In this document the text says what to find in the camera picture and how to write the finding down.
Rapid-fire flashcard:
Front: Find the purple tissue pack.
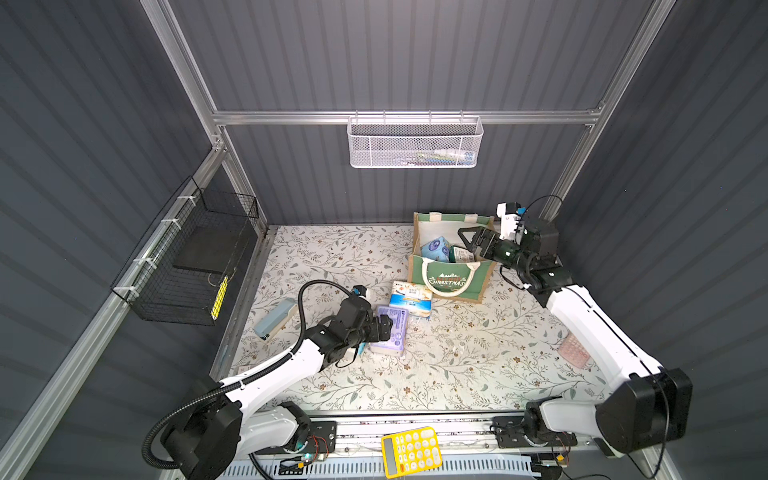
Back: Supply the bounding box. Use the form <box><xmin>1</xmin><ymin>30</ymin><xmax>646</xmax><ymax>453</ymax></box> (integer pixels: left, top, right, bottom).
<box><xmin>369</xmin><ymin>305</ymin><xmax>408</xmax><ymax>357</ymax></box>

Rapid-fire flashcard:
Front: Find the green Christmas burlap tote bag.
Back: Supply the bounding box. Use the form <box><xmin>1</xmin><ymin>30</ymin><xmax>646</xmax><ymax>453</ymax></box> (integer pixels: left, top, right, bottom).
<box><xmin>407</xmin><ymin>212</ymin><xmax>495</xmax><ymax>303</ymax></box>

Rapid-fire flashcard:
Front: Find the blue cartoon tissue pack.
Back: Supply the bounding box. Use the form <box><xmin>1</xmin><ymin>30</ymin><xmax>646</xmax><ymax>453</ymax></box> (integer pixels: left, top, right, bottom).
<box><xmin>420</xmin><ymin>236</ymin><xmax>451</xmax><ymax>263</ymax></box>

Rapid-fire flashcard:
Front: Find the orange blue tissue pack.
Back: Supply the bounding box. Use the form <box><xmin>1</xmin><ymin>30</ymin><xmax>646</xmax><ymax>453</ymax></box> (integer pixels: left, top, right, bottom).
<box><xmin>389</xmin><ymin>281</ymin><xmax>433</xmax><ymax>318</ymax></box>

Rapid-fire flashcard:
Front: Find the green white tissue pack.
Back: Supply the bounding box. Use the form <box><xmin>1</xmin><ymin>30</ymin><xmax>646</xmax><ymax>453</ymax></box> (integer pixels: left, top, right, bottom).
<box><xmin>448</xmin><ymin>245</ymin><xmax>475</xmax><ymax>263</ymax></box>

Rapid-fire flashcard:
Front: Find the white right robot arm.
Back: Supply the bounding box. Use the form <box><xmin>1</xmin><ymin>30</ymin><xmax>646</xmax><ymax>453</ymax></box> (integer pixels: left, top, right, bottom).
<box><xmin>457</xmin><ymin>219</ymin><xmax>693</xmax><ymax>455</ymax></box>

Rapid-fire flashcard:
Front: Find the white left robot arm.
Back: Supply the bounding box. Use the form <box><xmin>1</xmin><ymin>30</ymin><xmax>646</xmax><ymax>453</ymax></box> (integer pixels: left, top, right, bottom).
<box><xmin>142</xmin><ymin>294</ymin><xmax>393</xmax><ymax>479</ymax></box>

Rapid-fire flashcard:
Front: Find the light blue stapler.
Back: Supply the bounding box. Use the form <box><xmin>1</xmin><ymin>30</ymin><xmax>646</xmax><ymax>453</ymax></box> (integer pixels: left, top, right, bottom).
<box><xmin>253</xmin><ymin>298</ymin><xmax>298</xmax><ymax>342</ymax></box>

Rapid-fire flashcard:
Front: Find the yellow calculator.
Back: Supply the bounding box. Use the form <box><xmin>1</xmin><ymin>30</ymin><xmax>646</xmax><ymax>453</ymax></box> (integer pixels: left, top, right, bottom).
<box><xmin>381</xmin><ymin>427</ymin><xmax>443</xmax><ymax>479</ymax></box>

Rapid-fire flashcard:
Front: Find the pink calculator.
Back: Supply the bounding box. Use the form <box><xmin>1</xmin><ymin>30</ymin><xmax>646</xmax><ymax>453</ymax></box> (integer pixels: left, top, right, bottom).
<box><xmin>557</xmin><ymin>333</ymin><xmax>591</xmax><ymax>369</ymax></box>

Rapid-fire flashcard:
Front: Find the yellow tag in basket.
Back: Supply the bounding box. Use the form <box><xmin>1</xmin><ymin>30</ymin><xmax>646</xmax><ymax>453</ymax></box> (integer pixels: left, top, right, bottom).
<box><xmin>210</xmin><ymin>276</ymin><xmax>229</xmax><ymax>320</ymax></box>

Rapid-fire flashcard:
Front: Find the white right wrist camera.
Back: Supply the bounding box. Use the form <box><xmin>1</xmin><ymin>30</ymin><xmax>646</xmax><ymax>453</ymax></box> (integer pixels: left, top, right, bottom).
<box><xmin>496</xmin><ymin>202</ymin><xmax>526</xmax><ymax>242</ymax></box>

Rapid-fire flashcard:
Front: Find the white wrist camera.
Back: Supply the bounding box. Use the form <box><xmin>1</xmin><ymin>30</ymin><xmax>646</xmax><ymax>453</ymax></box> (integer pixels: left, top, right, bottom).
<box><xmin>352</xmin><ymin>285</ymin><xmax>370</xmax><ymax>301</ymax></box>
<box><xmin>496</xmin><ymin>202</ymin><xmax>526</xmax><ymax>242</ymax></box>

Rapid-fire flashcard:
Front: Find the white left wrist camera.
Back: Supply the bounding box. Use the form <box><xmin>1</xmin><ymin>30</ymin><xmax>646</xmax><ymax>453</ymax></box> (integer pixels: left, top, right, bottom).
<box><xmin>352</xmin><ymin>285</ymin><xmax>370</xmax><ymax>301</ymax></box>

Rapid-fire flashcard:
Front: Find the white wire wall basket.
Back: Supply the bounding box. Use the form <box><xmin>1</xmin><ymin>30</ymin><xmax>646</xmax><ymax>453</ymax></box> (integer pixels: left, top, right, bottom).
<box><xmin>346</xmin><ymin>114</ymin><xmax>484</xmax><ymax>169</ymax></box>

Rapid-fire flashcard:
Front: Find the black corrugated left cable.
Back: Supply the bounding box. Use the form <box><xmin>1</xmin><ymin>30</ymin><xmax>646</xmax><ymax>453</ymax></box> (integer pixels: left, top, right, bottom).
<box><xmin>141</xmin><ymin>278</ymin><xmax>355</xmax><ymax>470</ymax></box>

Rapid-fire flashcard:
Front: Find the black wire wall basket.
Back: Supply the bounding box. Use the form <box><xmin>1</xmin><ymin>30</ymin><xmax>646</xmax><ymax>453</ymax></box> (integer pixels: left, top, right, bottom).
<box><xmin>112</xmin><ymin>179</ymin><xmax>263</xmax><ymax>326</ymax></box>

